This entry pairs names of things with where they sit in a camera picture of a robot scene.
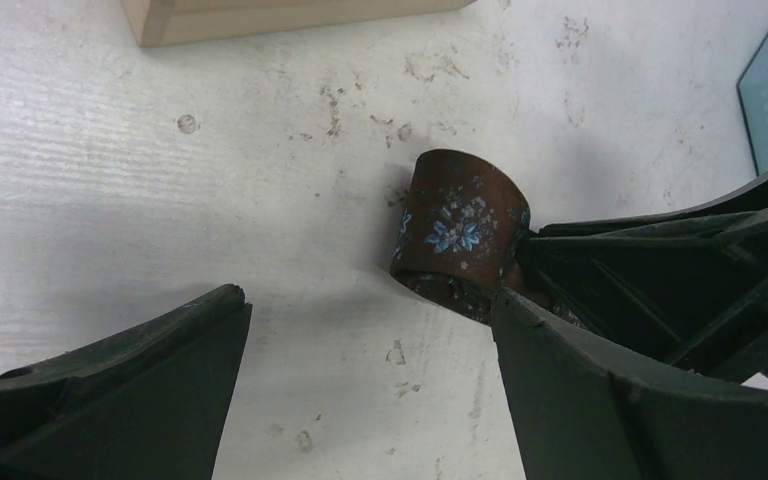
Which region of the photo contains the wooden compartment tray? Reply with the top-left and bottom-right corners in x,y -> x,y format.
121,0 -> 471,48

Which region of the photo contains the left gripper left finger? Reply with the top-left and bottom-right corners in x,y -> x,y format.
0,284 -> 252,479

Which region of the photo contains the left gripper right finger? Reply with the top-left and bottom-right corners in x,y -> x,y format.
491,289 -> 768,479

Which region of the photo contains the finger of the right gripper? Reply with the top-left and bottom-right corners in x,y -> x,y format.
517,207 -> 768,382
536,171 -> 768,238

